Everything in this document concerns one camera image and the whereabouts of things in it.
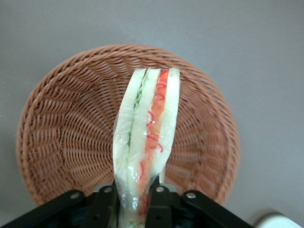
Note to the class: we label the brown round wicker basket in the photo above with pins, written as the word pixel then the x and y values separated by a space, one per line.
pixel 71 123

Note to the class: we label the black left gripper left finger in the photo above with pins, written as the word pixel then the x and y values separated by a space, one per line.
pixel 71 211

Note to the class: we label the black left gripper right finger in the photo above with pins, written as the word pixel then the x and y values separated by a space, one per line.
pixel 190 211

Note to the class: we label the triangle sandwich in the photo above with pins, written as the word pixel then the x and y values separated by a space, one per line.
pixel 142 123

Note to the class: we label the beige plastic tray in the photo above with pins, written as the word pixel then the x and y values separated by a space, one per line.
pixel 280 222

